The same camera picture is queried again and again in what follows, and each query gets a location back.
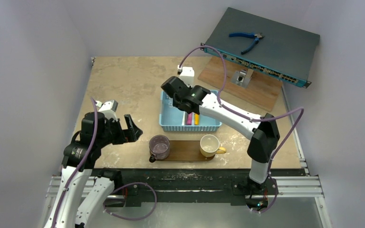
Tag purple translucent cup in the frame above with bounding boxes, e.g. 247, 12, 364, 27
149, 135, 170, 163

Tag yellow toothbrush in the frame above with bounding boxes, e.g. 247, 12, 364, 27
194, 114, 200, 125

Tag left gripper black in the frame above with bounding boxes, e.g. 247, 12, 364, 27
97, 114, 142, 147

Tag yellow mug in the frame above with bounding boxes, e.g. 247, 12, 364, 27
200, 134, 227, 158

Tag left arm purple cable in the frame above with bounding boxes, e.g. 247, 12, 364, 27
50, 97, 159, 228

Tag blue handled pliers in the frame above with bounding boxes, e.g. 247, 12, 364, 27
228, 32, 265, 56

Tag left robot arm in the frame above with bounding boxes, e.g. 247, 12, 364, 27
45, 111, 143, 228

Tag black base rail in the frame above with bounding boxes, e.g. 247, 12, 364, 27
92, 168, 305, 210

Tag grey network switch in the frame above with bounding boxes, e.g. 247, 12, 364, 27
203, 8, 320, 88

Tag brown wooden oval tray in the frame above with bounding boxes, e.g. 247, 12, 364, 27
149, 140, 214, 162

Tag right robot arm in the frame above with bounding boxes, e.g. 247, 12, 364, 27
161, 76, 280, 193

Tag light wooden board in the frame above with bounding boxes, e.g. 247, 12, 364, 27
198, 57, 283, 112

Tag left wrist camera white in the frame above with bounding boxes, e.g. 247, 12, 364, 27
95, 100, 118, 122

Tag metal bracket stand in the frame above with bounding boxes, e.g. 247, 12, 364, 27
230, 69, 254, 88

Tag light blue plastic basket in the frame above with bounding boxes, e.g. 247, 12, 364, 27
159, 92, 222, 132

